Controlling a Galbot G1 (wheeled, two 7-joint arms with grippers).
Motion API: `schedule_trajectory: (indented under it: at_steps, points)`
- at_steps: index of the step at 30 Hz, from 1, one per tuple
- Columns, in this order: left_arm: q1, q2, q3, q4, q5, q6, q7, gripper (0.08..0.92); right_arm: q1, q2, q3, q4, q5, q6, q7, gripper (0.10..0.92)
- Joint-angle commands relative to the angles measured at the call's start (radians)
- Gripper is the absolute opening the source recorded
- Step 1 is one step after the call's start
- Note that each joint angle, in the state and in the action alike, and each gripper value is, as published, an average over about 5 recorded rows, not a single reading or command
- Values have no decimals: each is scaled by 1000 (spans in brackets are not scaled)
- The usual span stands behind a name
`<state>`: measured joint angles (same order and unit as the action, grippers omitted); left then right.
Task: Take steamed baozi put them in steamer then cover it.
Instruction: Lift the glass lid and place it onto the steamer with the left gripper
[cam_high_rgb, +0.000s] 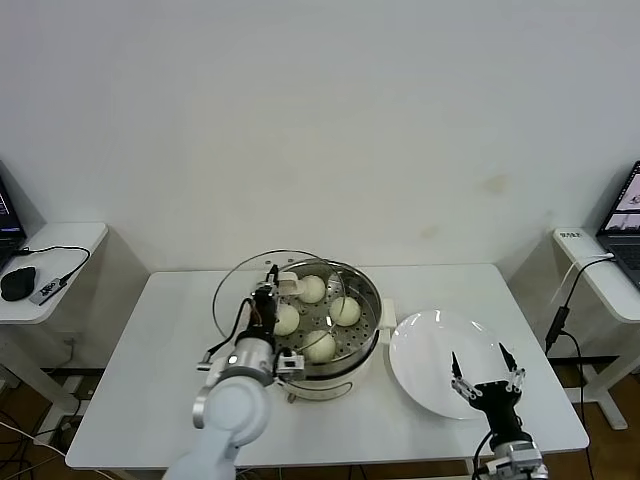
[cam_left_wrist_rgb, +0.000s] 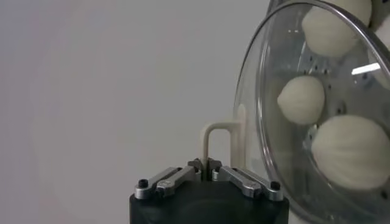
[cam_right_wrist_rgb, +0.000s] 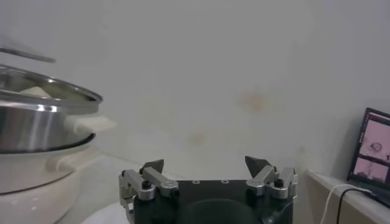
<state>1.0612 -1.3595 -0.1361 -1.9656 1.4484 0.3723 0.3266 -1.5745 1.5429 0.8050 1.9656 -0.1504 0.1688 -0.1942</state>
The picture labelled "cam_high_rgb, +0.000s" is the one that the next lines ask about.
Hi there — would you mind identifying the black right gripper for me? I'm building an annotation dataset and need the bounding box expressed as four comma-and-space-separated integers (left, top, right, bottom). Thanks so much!
449, 342, 527, 441

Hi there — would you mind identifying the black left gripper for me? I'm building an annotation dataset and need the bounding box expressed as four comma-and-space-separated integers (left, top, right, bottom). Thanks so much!
249, 263, 281, 337

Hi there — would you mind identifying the round glass lid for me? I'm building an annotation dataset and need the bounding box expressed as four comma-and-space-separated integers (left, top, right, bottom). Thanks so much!
212, 248, 351, 351

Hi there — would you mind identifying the white steamed baozi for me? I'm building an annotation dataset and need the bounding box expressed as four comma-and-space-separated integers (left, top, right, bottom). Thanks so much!
299, 275, 327, 304
301, 329, 337, 365
272, 304, 301, 337
328, 296, 362, 327

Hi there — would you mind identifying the stainless steel steamer basket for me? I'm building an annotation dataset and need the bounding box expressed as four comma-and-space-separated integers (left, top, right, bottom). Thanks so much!
251, 258, 384, 369

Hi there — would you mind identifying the white round plate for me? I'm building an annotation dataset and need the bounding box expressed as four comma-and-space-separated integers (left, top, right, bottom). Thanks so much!
389, 309, 513, 420

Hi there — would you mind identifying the white side table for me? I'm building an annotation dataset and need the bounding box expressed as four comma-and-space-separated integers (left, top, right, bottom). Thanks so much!
544, 227, 640, 431
0, 222, 151, 426

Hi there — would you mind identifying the laptop with bright screen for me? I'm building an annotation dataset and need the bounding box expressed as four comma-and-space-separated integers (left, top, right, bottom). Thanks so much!
597, 160, 640, 289

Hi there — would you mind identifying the grey USB hub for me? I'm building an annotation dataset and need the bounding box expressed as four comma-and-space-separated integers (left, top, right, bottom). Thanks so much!
28, 276, 69, 305

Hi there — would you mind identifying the black computer mouse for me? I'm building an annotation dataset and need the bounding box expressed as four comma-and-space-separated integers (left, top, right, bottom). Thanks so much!
0, 266, 39, 302

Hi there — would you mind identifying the laptop with dark screen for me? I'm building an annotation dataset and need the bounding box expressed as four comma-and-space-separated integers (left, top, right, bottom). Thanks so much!
0, 158, 29, 271

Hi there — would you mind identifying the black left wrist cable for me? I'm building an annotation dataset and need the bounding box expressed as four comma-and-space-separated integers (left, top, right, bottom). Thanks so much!
207, 297, 256, 361

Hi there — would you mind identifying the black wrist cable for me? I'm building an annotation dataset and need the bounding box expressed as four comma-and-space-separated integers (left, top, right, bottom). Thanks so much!
472, 432, 496, 480
207, 297, 256, 361

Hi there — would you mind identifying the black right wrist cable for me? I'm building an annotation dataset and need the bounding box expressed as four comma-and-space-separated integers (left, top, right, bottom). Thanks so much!
472, 432, 496, 480

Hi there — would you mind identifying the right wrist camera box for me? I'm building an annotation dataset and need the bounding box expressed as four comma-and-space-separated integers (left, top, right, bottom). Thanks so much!
484, 438, 544, 476

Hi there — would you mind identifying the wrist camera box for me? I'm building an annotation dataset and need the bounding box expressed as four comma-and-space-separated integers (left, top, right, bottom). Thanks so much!
484, 438, 544, 476
274, 349, 307, 386

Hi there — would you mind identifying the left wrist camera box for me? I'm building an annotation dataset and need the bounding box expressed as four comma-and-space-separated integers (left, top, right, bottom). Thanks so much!
274, 349, 307, 386

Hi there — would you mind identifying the black cable with adapter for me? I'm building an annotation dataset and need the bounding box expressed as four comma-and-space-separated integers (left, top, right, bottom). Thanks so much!
544, 257, 589, 401

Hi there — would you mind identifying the white laptop cable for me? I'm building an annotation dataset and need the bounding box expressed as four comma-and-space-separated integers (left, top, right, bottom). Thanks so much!
551, 253, 617, 304

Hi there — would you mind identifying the black hub cable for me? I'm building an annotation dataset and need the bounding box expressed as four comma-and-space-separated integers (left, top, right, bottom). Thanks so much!
12, 244, 92, 281

